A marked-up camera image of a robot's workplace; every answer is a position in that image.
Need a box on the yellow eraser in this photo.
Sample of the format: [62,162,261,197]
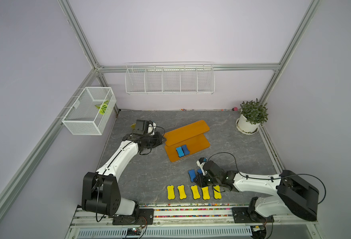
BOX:
[201,187,210,200]
[166,185,175,200]
[212,185,222,200]
[177,185,187,200]
[190,185,201,200]

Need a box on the orange wooden two-tier shelf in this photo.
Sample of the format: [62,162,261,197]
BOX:
[164,120,210,162]

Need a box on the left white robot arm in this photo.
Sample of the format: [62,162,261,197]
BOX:
[81,132,166,217]

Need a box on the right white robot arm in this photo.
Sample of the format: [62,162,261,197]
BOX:
[190,169,319,223]

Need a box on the green object in basket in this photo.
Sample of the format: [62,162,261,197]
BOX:
[95,100,109,115]

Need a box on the white vent grille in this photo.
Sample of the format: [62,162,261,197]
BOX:
[75,226,253,239]

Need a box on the white mesh basket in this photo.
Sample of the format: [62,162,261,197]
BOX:
[61,87,116,135]

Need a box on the potted green plant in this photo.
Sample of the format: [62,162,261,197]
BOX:
[236,99,269,135]

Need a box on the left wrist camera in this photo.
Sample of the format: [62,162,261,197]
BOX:
[133,119,156,135]

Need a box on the aluminium mounting rail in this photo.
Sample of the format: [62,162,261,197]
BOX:
[69,204,318,229]

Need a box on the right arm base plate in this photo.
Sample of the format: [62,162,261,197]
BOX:
[232,207,275,224]

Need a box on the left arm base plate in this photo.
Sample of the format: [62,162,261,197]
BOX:
[112,208,154,226]

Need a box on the white wire wall shelf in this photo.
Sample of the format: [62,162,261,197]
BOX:
[125,62,215,95]

